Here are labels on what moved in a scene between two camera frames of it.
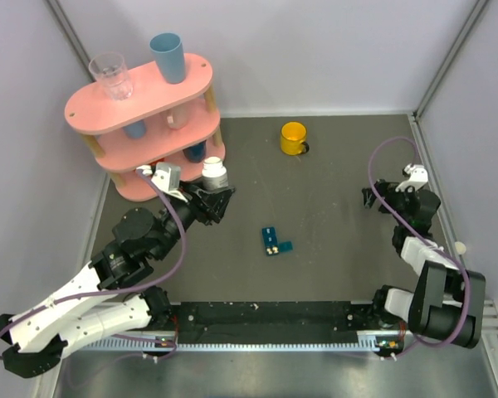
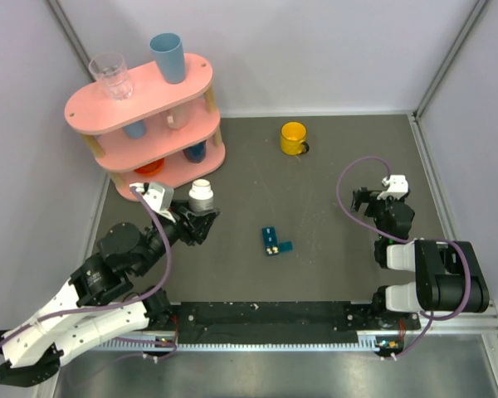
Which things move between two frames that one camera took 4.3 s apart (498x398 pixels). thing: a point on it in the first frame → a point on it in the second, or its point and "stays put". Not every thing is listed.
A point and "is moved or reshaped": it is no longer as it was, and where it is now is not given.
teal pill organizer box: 272,245 stays put
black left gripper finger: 187,186 → 179,206
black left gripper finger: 216,200 → 202,224
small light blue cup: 135,130 stays put
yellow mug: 292,136 stays put
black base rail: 274,322 stays put
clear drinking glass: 110,70 stays put
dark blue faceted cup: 196,152 stays put
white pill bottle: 214,175 is moved or reshaped
